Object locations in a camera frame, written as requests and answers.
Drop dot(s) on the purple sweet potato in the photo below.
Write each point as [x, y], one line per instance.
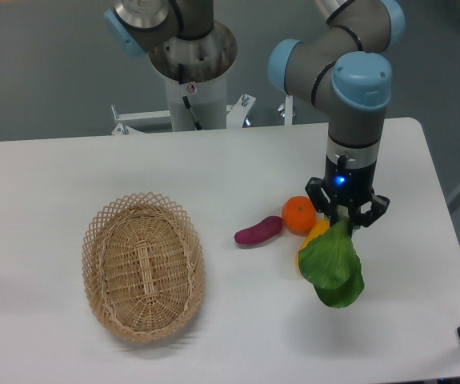
[261, 232]

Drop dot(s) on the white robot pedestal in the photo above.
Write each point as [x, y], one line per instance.
[191, 106]

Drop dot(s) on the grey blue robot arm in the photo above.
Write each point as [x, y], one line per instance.
[343, 74]

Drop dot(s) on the yellow pepper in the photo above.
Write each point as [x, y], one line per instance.
[320, 227]

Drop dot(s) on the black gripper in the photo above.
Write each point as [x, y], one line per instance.
[348, 187]

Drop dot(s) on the woven wicker basket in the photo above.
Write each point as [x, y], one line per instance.
[143, 268]

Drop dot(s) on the green leafy vegetable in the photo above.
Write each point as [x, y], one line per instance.
[331, 265]

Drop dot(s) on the orange tangerine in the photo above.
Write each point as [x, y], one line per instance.
[298, 215]

